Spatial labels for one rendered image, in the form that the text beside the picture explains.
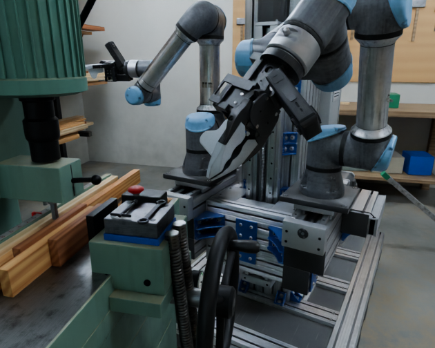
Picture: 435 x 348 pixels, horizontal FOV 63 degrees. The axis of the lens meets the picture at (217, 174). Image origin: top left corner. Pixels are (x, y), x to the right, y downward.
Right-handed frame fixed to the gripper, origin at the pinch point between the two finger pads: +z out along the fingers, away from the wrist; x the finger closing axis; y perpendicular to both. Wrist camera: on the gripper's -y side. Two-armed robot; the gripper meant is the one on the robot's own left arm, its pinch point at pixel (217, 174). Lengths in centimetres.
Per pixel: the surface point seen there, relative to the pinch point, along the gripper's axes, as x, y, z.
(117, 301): -8.3, 8.2, 26.4
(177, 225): -10.3, 8.8, 10.3
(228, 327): -34.8, 0.8, 22.7
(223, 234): -14.9, 2.7, 6.8
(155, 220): -4.2, 8.4, 11.5
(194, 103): -227, 270, -87
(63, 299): -0.2, 10.4, 29.1
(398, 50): -249, 109, -225
